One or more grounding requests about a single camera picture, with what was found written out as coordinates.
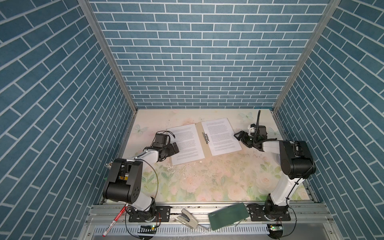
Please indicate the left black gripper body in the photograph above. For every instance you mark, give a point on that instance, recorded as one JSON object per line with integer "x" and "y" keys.
{"x": 168, "y": 150}

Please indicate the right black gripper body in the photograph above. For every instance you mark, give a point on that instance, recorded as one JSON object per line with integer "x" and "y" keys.
{"x": 249, "y": 141}

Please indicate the text printed paper sheet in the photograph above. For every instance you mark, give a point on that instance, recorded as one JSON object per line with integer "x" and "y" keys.
{"x": 189, "y": 144}

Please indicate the small-text printed paper sheet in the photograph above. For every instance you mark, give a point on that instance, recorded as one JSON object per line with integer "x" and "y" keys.
{"x": 221, "y": 135}

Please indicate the beige cardboard file folder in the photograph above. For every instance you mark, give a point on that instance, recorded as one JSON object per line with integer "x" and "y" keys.
{"x": 205, "y": 146}

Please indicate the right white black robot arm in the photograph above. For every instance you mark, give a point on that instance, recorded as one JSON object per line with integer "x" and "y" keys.
{"x": 296, "y": 162}

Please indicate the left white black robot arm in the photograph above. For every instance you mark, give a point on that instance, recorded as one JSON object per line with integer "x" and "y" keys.
{"x": 124, "y": 181}

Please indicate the metal folder clip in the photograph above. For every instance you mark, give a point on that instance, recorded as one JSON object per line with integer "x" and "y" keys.
{"x": 207, "y": 140}

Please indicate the grey stapler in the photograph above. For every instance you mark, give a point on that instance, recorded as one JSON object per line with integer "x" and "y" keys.
{"x": 187, "y": 219}

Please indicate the left controller board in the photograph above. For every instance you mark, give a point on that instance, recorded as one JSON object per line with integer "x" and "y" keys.
{"x": 146, "y": 232}

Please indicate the controller board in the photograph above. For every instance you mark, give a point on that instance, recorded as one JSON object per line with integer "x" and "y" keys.
{"x": 275, "y": 231}
{"x": 146, "y": 232}

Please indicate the green notebook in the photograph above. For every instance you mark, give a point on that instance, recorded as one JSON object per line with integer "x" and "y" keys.
{"x": 228, "y": 216}

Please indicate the red white marker pen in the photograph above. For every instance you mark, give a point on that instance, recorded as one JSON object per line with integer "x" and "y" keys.
{"x": 105, "y": 233}

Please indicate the right controller board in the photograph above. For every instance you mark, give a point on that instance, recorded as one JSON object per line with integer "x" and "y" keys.
{"x": 275, "y": 231}

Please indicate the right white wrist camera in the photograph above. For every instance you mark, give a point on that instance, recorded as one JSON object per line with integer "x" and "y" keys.
{"x": 251, "y": 130}

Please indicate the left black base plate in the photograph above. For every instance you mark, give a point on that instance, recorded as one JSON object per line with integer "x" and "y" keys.
{"x": 163, "y": 212}

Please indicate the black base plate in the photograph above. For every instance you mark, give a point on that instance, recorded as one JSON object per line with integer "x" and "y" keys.
{"x": 259, "y": 213}
{"x": 163, "y": 212}

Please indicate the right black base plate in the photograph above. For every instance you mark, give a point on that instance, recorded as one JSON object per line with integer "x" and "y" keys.
{"x": 259, "y": 213}

